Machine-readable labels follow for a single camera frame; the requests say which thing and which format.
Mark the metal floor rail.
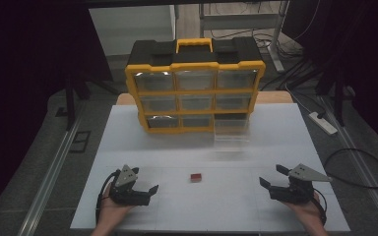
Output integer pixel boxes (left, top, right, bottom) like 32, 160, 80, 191
319, 95, 378, 234
17, 100, 87, 236

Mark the grey metal desk frame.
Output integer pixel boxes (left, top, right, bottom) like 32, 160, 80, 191
199, 0, 291, 74

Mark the grid of clear drawers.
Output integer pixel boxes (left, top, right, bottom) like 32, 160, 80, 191
134, 70, 259, 129

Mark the white power strip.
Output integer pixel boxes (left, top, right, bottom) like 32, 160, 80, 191
308, 111, 339, 137

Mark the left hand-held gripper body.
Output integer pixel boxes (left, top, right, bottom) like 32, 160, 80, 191
108, 164, 153, 207

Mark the black stand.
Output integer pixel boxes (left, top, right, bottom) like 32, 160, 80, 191
314, 63, 357, 128
63, 72, 121, 132

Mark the white power strip cable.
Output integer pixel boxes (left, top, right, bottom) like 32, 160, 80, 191
284, 83, 313, 115

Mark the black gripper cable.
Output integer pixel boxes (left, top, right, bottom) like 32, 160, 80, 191
94, 169, 122, 224
312, 188, 329, 226

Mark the dark curtain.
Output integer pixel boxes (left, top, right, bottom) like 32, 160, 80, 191
0, 0, 114, 227
281, 0, 378, 155

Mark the wooden table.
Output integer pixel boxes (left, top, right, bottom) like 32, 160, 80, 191
115, 90, 295, 106

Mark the person's right hand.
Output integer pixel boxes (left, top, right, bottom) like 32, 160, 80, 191
283, 192, 325, 228

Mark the white cabinet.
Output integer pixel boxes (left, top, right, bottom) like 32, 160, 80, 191
89, 4, 177, 57

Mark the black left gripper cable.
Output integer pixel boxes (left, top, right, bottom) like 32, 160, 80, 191
94, 169, 122, 224

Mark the person's left hand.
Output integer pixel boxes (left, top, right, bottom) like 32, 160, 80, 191
96, 193, 136, 228

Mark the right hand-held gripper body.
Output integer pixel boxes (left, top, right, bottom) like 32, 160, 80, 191
268, 162, 334, 206

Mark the clear plastic drawer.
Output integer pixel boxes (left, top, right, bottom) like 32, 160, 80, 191
213, 118, 251, 144

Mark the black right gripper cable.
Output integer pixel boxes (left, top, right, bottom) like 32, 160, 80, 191
312, 188, 329, 226

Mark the yellow black drawer organizer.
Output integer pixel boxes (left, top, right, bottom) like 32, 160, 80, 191
124, 36, 267, 135

